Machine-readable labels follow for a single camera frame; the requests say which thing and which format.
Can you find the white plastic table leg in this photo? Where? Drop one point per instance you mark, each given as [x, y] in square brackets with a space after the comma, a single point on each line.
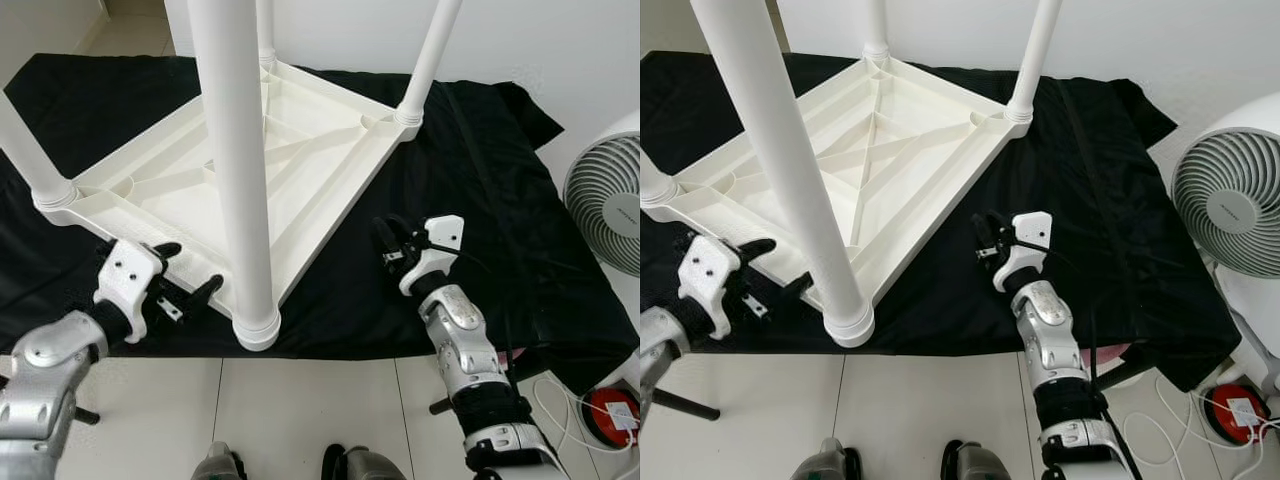
[790, 150]
[30, 160]
[876, 25]
[240, 150]
[430, 60]
[1035, 55]
[265, 30]
[655, 185]

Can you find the white plastic table top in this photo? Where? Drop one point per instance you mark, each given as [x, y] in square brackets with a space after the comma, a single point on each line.
[330, 140]
[900, 140]

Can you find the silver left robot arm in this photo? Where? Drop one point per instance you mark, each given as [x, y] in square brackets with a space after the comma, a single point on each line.
[50, 370]
[660, 345]

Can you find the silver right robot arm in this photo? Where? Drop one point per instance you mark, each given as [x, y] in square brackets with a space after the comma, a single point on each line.
[465, 345]
[1050, 340]

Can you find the black tablecloth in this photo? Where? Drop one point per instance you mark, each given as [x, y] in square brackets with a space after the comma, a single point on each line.
[500, 180]
[1120, 180]

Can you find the black metal table leg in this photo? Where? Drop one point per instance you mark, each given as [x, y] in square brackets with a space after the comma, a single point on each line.
[85, 415]
[443, 405]
[1120, 375]
[685, 405]

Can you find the pink cloth bundle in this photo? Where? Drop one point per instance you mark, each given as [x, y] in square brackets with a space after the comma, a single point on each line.
[1100, 355]
[515, 355]

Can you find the white round fan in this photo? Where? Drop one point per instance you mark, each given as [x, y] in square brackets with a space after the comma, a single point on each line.
[610, 200]
[1235, 190]

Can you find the grey left robot foot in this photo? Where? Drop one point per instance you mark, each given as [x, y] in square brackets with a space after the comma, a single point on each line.
[220, 462]
[830, 460]

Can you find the grey robot foot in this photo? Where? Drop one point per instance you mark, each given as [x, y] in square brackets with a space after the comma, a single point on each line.
[220, 462]
[365, 465]
[830, 460]
[975, 462]

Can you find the red object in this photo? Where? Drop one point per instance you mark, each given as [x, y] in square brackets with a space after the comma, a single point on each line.
[1238, 412]
[612, 415]

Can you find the grey right robot foot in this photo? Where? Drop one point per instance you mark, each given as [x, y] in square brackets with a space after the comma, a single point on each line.
[365, 465]
[975, 462]

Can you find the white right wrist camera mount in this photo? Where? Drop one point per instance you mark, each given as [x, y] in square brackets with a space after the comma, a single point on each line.
[440, 235]
[1030, 232]

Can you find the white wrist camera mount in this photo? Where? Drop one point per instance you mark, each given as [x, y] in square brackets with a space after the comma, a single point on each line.
[1030, 232]
[710, 268]
[130, 272]
[440, 235]

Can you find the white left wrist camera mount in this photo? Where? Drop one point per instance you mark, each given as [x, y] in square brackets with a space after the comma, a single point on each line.
[130, 272]
[710, 268]

